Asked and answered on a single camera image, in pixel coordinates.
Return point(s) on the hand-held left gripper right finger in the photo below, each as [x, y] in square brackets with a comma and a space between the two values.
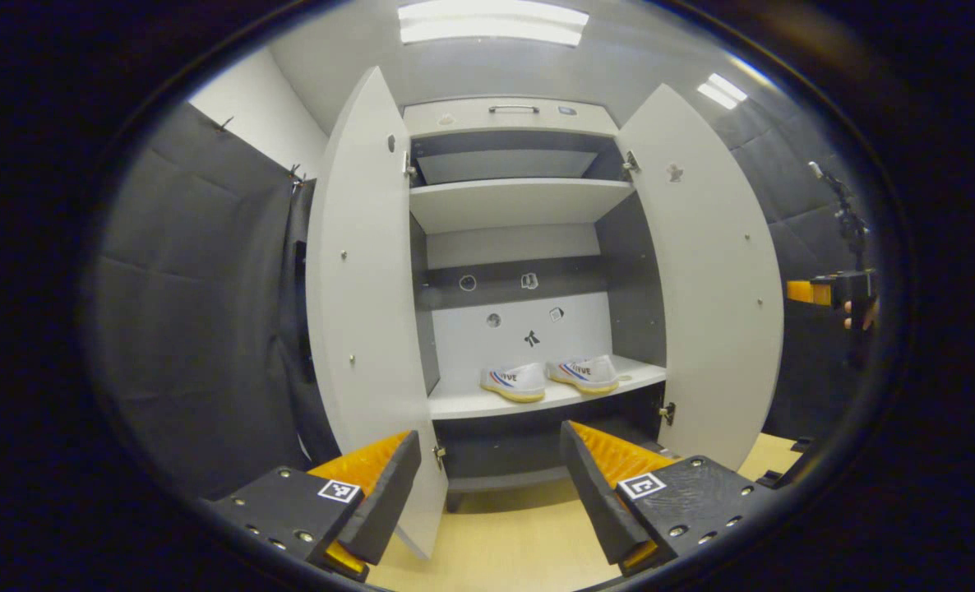
[594, 489]

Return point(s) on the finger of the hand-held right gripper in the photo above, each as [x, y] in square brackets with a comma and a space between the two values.
[820, 292]

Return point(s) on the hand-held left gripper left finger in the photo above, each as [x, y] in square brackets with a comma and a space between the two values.
[389, 493]

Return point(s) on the grey shoe cabinet door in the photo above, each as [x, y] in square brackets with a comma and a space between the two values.
[364, 288]
[718, 271]

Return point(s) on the white striped shoe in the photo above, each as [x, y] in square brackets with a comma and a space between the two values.
[584, 374]
[514, 382]

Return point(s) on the grey shoe cabinet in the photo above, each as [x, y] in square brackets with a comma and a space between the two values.
[520, 205]

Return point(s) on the metal door hinge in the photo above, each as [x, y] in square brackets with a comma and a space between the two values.
[630, 162]
[439, 454]
[409, 168]
[667, 411]

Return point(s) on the grey cabinet drawer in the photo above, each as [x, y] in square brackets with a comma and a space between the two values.
[537, 123]

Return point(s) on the small ceiling light panel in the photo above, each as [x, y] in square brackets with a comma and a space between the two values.
[722, 90]

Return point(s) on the large ceiling light panel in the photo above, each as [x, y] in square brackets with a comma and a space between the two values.
[492, 23]

